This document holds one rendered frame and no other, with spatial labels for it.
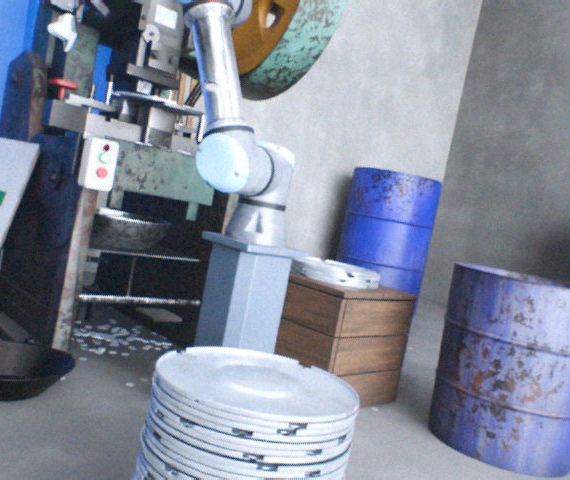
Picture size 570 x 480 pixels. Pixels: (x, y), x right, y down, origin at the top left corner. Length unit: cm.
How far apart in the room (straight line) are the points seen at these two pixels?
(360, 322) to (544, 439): 54
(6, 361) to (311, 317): 79
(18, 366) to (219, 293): 58
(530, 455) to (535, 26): 393
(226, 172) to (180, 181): 70
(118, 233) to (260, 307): 74
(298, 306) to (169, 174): 58
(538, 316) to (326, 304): 54
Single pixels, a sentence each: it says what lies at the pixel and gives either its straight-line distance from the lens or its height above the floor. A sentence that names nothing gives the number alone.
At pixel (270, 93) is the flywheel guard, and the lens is 232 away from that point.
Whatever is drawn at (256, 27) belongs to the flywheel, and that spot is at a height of 116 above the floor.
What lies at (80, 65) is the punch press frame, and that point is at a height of 88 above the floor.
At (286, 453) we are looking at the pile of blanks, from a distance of 79.
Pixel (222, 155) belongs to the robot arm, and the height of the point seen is 63.
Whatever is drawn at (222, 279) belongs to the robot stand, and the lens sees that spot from 143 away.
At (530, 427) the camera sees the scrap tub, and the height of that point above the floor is 12.
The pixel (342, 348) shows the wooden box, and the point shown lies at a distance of 173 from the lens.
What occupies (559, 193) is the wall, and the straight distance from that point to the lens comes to 475.
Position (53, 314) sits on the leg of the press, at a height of 13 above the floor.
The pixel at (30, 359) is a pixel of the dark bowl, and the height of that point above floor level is 4.
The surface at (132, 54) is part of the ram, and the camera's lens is 212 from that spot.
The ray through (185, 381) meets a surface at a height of 30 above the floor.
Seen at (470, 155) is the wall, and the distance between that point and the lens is 517.
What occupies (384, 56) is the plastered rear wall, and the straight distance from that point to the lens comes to 465.
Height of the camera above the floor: 55
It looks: 3 degrees down
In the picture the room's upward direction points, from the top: 11 degrees clockwise
